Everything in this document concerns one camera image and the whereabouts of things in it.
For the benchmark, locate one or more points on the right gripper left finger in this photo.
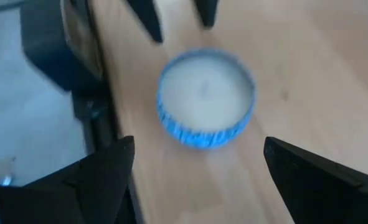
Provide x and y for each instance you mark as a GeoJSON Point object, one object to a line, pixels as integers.
{"type": "Point", "coordinates": [78, 199]}

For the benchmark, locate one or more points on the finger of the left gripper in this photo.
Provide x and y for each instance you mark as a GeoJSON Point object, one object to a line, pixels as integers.
{"type": "Point", "coordinates": [208, 12]}
{"type": "Point", "coordinates": [148, 15]}

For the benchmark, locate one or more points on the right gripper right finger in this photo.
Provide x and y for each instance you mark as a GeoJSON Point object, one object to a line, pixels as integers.
{"type": "Point", "coordinates": [327, 199]}

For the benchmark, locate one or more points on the pale blue patterned candle tin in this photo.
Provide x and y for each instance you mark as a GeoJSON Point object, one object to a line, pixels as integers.
{"type": "Point", "coordinates": [205, 93]}

